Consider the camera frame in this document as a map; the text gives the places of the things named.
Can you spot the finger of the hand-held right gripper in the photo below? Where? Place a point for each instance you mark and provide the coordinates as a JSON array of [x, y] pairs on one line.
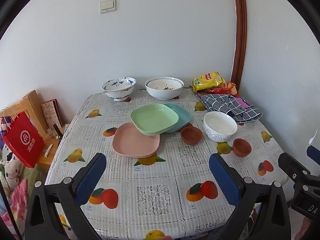
[[292, 166], [313, 152]]

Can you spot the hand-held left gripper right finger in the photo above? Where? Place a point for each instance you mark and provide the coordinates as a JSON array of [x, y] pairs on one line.
[[223, 180]]

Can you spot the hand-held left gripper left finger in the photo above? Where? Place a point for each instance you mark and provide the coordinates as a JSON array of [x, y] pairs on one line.
[[90, 177]]

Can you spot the small brown bowl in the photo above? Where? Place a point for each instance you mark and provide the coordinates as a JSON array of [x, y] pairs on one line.
[[191, 135], [242, 147]]

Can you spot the pink square plate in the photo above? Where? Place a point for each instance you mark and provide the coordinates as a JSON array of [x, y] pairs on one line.
[[130, 142]]

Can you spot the teal square plate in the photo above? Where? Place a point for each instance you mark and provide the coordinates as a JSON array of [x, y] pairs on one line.
[[182, 116]]

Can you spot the green square plate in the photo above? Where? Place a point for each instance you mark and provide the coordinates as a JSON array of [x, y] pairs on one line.
[[153, 118]]

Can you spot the person's right hand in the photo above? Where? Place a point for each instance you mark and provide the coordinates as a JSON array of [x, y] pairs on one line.
[[302, 230]]

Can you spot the wooden side table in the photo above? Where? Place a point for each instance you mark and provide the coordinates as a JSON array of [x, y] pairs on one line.
[[48, 157]]

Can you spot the small white tube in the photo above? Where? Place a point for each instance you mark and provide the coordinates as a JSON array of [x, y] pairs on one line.
[[48, 150]]

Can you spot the white bowl with grey flowers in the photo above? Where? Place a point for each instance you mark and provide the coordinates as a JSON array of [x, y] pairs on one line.
[[219, 127]]

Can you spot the small black object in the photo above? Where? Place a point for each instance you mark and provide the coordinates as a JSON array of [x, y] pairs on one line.
[[57, 131]]

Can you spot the fruit print tablecloth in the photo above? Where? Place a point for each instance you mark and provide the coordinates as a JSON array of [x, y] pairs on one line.
[[155, 180]]

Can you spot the grey checkered cloth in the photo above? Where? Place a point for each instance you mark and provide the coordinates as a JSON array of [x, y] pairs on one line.
[[228, 106]]

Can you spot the red paper bag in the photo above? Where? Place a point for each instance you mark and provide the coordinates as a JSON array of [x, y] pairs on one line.
[[22, 141]]

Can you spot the pink printed cloth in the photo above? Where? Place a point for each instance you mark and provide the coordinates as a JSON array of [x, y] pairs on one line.
[[16, 202]]

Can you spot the panda print bedding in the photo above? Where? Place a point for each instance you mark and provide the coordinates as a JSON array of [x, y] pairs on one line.
[[11, 170]]

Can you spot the red chip bag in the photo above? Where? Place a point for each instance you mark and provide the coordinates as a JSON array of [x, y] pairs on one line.
[[227, 88]]

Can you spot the wooden chair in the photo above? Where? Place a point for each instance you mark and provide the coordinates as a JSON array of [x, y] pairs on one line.
[[27, 107]]

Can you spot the blue and white patterned bowl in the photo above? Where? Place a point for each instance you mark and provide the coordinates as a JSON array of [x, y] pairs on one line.
[[118, 87]]

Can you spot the yellow chip bag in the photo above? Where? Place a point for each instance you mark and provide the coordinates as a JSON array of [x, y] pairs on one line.
[[207, 81]]

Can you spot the large white bowl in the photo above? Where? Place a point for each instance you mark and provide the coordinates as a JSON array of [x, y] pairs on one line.
[[163, 92], [163, 84]]

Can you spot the brown wooden door frame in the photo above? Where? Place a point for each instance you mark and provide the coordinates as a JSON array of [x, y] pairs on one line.
[[240, 30]]

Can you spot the white light switch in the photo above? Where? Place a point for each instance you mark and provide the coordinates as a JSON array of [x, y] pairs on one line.
[[107, 5]]

